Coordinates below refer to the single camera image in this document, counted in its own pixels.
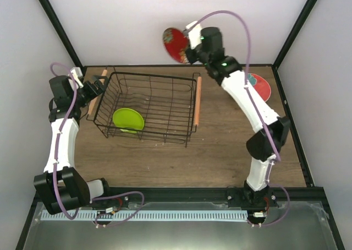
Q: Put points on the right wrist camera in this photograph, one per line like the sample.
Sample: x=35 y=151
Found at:
x=193 y=33

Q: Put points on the left black frame post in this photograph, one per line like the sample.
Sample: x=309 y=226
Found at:
x=59 y=29

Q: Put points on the light blue slotted strip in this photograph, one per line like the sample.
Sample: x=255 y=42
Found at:
x=165 y=215

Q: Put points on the lime green plate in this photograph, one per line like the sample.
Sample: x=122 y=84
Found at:
x=128 y=120

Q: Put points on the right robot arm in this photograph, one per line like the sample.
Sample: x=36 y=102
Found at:
x=270 y=129

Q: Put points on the metal front panel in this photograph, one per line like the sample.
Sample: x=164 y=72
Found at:
x=295 y=225

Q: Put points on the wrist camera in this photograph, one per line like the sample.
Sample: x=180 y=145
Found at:
x=77 y=76
x=193 y=33

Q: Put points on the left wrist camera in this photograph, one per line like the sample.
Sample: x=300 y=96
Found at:
x=77 y=76

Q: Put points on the large red blue-flower plate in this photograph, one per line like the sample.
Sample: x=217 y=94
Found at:
x=261 y=85

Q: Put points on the black frame post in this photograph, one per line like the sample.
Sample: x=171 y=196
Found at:
x=299 y=23
x=59 y=29

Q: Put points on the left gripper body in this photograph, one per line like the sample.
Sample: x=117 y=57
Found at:
x=90 y=96

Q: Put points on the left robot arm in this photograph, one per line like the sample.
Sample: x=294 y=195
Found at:
x=60 y=186

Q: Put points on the right black frame post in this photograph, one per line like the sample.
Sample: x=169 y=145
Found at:
x=299 y=23

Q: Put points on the black wire dish rack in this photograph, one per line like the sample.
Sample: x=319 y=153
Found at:
x=166 y=102

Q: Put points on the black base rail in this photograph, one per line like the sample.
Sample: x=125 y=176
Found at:
x=233 y=196

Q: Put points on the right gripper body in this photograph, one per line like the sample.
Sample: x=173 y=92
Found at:
x=204 y=58

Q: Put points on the small red floral plate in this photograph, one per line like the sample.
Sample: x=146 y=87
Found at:
x=176 y=43

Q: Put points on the right wooden rack handle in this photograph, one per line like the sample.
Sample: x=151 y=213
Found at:
x=197 y=101

